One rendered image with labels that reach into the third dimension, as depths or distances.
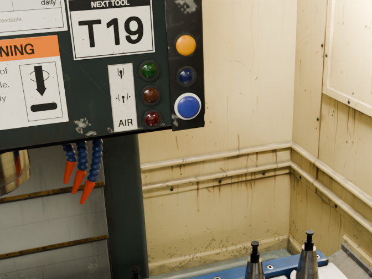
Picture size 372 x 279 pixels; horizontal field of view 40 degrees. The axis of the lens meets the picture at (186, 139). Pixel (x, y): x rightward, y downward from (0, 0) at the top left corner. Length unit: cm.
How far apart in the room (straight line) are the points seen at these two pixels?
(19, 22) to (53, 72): 7
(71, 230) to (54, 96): 85
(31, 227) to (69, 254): 14
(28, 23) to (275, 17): 132
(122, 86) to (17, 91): 12
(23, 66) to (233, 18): 123
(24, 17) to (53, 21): 3
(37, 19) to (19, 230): 89
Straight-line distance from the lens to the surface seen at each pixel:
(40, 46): 62
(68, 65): 62
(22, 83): 62
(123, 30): 62
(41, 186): 136
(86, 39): 62
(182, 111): 65
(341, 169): 173
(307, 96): 185
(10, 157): 81
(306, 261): 100
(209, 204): 197
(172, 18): 63
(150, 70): 63
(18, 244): 145
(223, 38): 177
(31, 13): 61
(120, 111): 64
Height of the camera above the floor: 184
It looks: 22 degrees down
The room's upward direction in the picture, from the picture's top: 2 degrees counter-clockwise
